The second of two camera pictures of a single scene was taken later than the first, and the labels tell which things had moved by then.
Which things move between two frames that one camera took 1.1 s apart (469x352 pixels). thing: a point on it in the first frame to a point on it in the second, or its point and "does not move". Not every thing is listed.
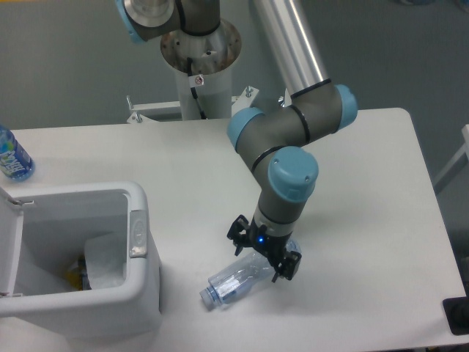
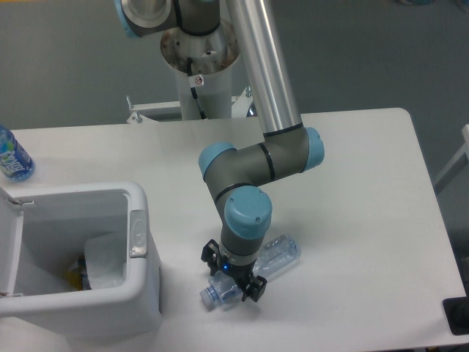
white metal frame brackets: [141, 111] does not move
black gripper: [273, 246] to [210, 254]
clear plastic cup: [105, 256] does not move
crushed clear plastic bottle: [239, 277] does not move
